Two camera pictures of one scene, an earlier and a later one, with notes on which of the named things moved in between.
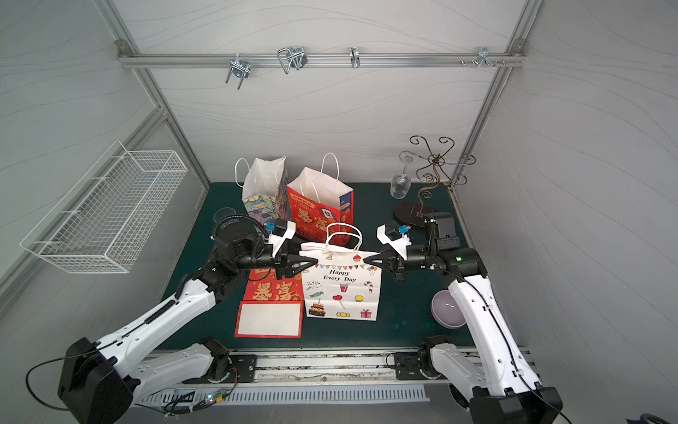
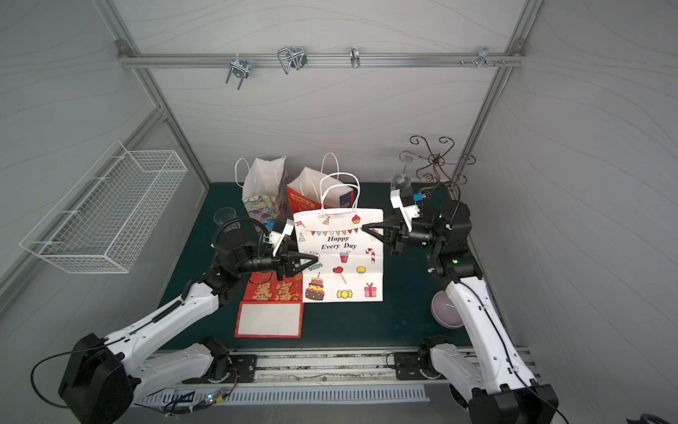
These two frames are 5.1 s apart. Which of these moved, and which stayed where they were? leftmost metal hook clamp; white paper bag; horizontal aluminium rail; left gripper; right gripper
Moved: right gripper; white paper bag
Stayed: left gripper; horizontal aluminium rail; leftmost metal hook clamp
